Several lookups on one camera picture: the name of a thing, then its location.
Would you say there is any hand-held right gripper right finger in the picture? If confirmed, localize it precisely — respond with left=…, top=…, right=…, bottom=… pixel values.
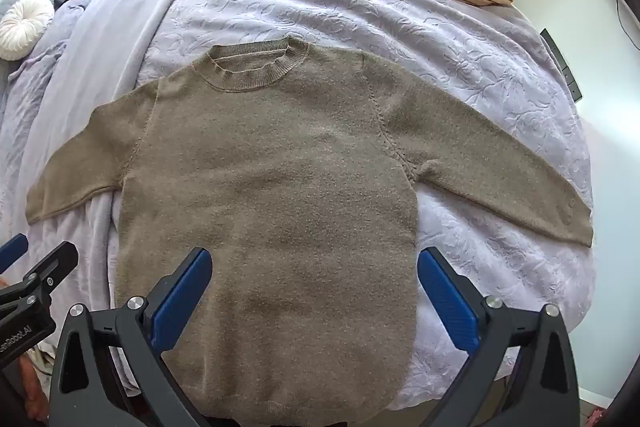
left=417, top=247, right=581, bottom=427

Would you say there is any thin wall cable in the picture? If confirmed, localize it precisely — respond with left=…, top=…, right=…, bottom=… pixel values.
left=615, top=0, right=638, bottom=38

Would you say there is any smooth lavender duvet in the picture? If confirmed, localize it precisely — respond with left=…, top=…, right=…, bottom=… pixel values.
left=0, top=0, right=228, bottom=258

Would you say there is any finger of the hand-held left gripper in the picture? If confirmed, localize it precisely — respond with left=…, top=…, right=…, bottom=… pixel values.
left=0, top=234, right=29, bottom=276
left=0, top=241, right=80, bottom=323

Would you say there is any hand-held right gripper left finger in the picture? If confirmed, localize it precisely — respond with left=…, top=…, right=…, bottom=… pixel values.
left=49, top=247, right=214, bottom=427

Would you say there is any long black wall socket strip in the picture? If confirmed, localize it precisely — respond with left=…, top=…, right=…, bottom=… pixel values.
left=541, top=28, right=584, bottom=104

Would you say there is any round white cushion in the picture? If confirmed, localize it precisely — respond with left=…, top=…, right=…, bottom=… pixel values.
left=0, top=0, right=55, bottom=60

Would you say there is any olive knitted sweater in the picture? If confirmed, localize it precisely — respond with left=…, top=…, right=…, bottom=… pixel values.
left=25, top=34, right=595, bottom=425

